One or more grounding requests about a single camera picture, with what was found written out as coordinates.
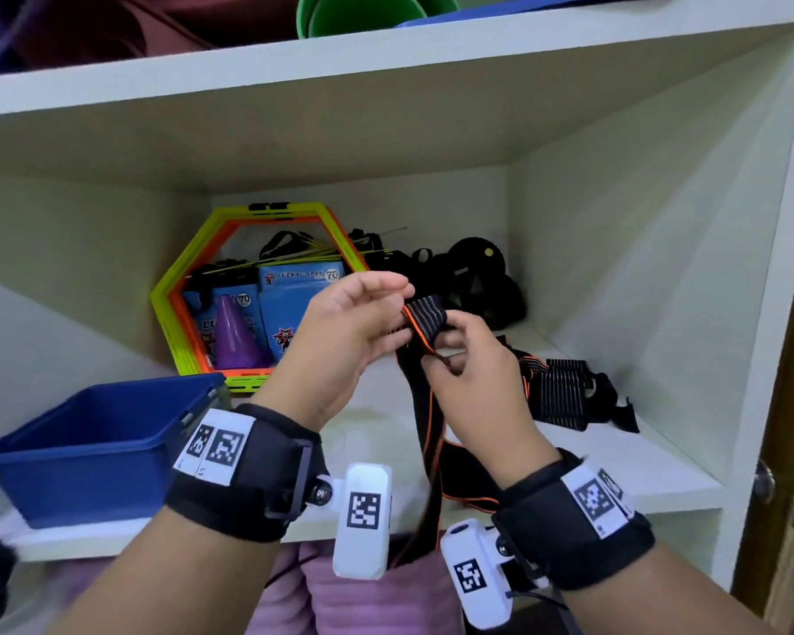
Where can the pink cloth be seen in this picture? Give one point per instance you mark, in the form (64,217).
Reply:
(370,601)

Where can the purple plastic cone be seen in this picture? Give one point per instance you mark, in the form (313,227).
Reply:
(237,337)

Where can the person's right forearm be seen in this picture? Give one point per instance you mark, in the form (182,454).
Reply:
(648,601)

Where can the maroon bag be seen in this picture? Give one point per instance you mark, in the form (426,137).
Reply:
(139,23)

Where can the black round pad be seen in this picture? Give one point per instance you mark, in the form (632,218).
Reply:
(480,277)

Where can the person's right hand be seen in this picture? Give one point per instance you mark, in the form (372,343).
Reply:
(489,403)

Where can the metal door knob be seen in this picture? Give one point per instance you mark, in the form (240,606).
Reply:
(763,482)

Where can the person's right thumb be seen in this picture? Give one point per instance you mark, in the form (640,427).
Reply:
(462,325)

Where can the blue plastic bin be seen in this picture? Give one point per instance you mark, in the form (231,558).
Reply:
(99,449)

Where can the small blue card box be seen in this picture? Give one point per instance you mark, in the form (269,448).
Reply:
(202,317)

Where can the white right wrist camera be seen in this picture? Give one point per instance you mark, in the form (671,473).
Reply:
(473,575)

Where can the wooden door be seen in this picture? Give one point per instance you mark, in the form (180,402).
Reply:
(791,403)

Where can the person's left thumb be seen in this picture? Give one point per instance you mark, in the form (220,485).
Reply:
(387,330)

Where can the large blue card box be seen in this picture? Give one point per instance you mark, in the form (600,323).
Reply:
(298,297)

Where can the person's left forearm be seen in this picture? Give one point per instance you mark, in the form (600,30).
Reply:
(185,581)

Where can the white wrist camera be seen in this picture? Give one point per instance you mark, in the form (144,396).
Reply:
(473,575)
(364,522)

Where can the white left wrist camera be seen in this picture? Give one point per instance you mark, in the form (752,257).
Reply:
(364,522)

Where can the person's left hand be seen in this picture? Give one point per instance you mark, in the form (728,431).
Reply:
(331,350)

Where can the green plastic bucket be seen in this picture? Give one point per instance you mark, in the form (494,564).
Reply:
(364,13)

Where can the white shelf cabinet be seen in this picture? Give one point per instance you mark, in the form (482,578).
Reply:
(370,125)

